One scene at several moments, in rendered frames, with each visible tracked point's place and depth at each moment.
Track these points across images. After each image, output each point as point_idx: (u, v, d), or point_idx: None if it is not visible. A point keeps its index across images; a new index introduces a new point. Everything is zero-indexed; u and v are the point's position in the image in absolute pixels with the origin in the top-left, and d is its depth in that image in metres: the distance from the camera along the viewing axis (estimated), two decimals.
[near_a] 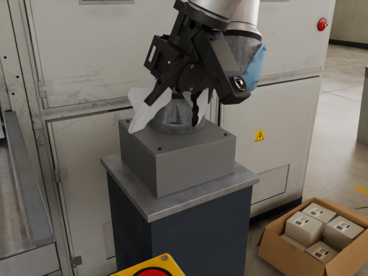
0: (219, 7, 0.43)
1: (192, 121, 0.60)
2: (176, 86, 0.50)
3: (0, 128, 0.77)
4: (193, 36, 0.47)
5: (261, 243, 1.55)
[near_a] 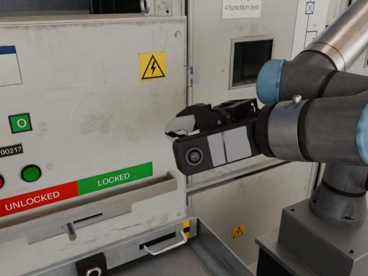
0: (275, 122, 0.38)
1: (171, 132, 0.55)
2: (203, 120, 0.49)
3: (195, 228, 0.83)
4: (251, 119, 0.44)
5: None
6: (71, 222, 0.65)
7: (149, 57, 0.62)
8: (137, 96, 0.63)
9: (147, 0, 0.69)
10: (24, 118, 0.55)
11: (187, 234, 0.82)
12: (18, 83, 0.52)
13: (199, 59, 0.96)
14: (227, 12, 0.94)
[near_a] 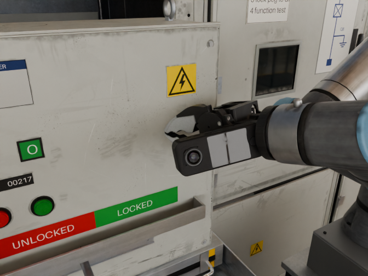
0: (275, 125, 0.38)
1: (171, 132, 0.55)
2: (204, 121, 0.49)
3: (221, 256, 0.75)
4: (251, 121, 0.44)
5: None
6: None
7: (178, 70, 0.54)
8: (163, 114, 0.55)
9: (172, 4, 0.61)
10: (36, 143, 0.46)
11: (212, 263, 0.74)
12: (29, 103, 0.44)
13: (222, 68, 0.87)
14: (253, 16, 0.86)
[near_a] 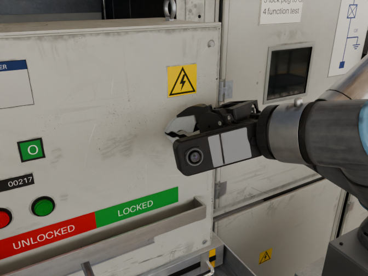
0: (276, 125, 0.38)
1: (171, 132, 0.55)
2: (204, 120, 0.49)
3: (222, 256, 0.75)
4: (251, 121, 0.44)
5: None
6: None
7: (179, 70, 0.54)
8: (164, 114, 0.55)
9: (173, 4, 0.61)
10: (36, 144, 0.46)
11: (212, 263, 0.74)
12: (29, 103, 0.44)
13: (233, 71, 0.84)
14: (265, 17, 0.82)
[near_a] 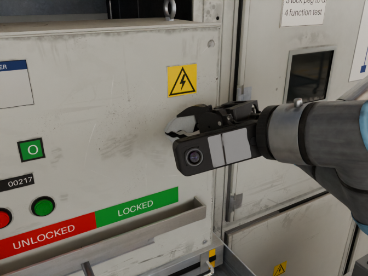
0: (275, 125, 0.38)
1: (171, 132, 0.55)
2: (204, 120, 0.49)
3: (222, 256, 0.75)
4: (251, 121, 0.44)
5: None
6: None
7: (179, 70, 0.54)
8: (164, 114, 0.55)
9: (173, 4, 0.61)
10: (36, 144, 0.46)
11: (212, 263, 0.74)
12: (29, 103, 0.44)
13: (252, 77, 0.78)
14: (287, 19, 0.77)
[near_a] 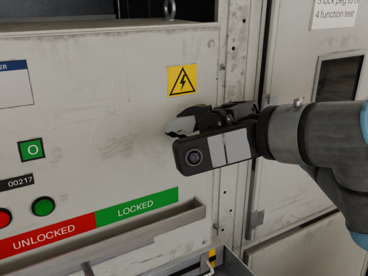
0: (275, 125, 0.38)
1: (171, 132, 0.55)
2: (204, 121, 0.49)
3: (222, 256, 0.75)
4: (251, 121, 0.44)
5: None
6: None
7: (179, 70, 0.54)
8: (164, 114, 0.55)
9: (173, 4, 0.61)
10: (36, 144, 0.46)
11: (212, 263, 0.74)
12: (29, 103, 0.44)
13: (279, 85, 0.71)
14: (318, 22, 0.70)
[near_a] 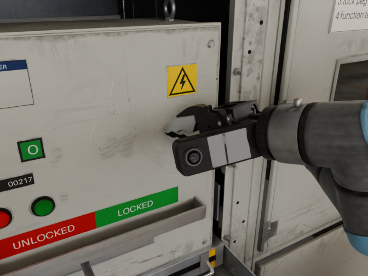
0: (275, 125, 0.38)
1: (171, 132, 0.55)
2: (204, 121, 0.49)
3: (222, 256, 0.75)
4: (251, 121, 0.44)
5: None
6: None
7: (179, 70, 0.54)
8: (164, 114, 0.55)
9: (173, 4, 0.61)
10: (36, 144, 0.46)
11: (212, 263, 0.74)
12: (29, 103, 0.44)
13: (295, 90, 0.67)
14: (338, 23, 0.66)
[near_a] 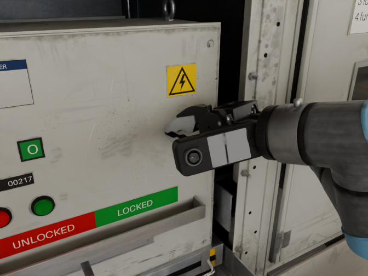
0: (275, 125, 0.38)
1: (171, 132, 0.55)
2: (204, 121, 0.49)
3: (221, 256, 0.75)
4: (251, 121, 0.44)
5: None
6: None
7: (178, 70, 0.54)
8: (163, 114, 0.55)
9: (172, 4, 0.61)
10: (36, 143, 0.46)
11: (212, 263, 0.74)
12: (29, 103, 0.44)
13: (312, 95, 0.64)
14: (357, 24, 0.62)
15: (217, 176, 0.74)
